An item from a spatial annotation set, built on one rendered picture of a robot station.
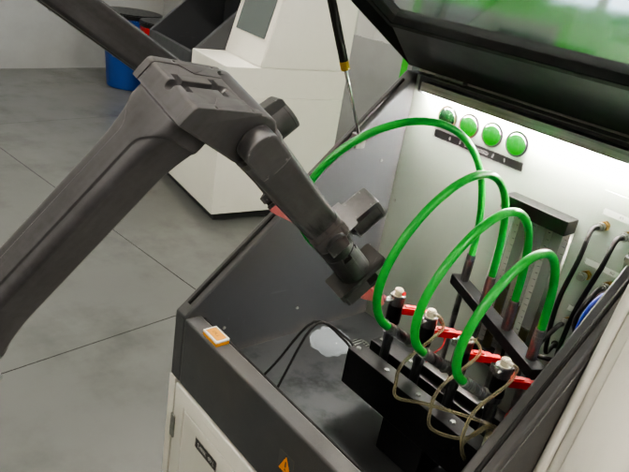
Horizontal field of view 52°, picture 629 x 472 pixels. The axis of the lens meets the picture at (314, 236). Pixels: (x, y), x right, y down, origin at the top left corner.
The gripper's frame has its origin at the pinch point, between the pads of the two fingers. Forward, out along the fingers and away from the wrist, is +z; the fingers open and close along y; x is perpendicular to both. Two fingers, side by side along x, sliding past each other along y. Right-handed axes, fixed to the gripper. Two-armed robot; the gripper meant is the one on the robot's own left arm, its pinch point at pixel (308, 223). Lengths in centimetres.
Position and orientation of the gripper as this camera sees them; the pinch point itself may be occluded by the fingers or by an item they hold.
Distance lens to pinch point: 115.1
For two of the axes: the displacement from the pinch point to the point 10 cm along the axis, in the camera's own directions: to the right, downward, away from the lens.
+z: 6.2, 7.7, 1.5
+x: -7.8, 6.1, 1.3
